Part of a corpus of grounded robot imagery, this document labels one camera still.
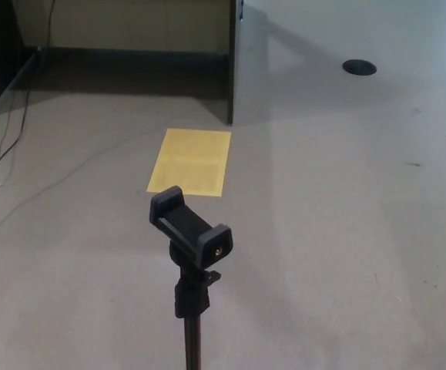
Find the black desk with beige panel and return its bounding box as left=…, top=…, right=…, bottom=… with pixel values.
left=0, top=0, right=270, bottom=126

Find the thin grey floor cable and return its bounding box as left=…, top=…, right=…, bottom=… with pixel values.
left=0, top=130, right=163, bottom=244

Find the round black floor grommet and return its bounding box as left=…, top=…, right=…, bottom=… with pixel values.
left=342, top=59, right=377, bottom=77

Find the yellow rectangular floor panel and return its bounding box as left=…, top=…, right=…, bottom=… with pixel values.
left=146, top=128, right=233, bottom=198

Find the black tripod with phone holder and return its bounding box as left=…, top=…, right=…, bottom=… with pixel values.
left=149, top=185, right=233, bottom=370

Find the thin black floor cable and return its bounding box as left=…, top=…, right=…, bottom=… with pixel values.
left=0, top=45, right=45, bottom=189

